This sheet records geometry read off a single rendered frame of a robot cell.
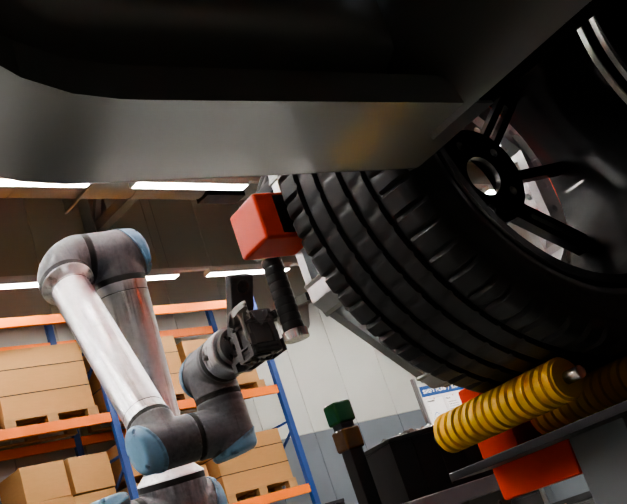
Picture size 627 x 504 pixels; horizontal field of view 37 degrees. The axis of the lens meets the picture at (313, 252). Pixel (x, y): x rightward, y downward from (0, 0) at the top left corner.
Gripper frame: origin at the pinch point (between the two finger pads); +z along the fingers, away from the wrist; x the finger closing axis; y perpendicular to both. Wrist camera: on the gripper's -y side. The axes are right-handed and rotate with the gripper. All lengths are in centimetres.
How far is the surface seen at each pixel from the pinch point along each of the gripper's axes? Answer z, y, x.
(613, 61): 71, 2, -4
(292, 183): 33.4, -3.7, 15.9
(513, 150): 25.5, -12.0, -39.5
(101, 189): -765, -422, -344
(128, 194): -778, -420, -382
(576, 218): 32, 5, -40
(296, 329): 2.1, 7.1, 0.9
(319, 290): 23.4, 8.3, 10.0
